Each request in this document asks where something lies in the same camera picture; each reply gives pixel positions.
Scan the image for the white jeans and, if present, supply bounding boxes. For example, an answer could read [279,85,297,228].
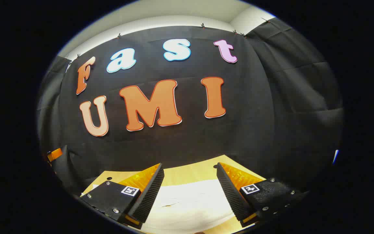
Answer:
[141,179,237,233]

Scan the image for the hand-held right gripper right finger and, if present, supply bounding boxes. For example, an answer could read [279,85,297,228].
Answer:
[217,162,309,228]

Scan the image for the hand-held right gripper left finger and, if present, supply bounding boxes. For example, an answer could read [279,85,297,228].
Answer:
[77,163,165,230]

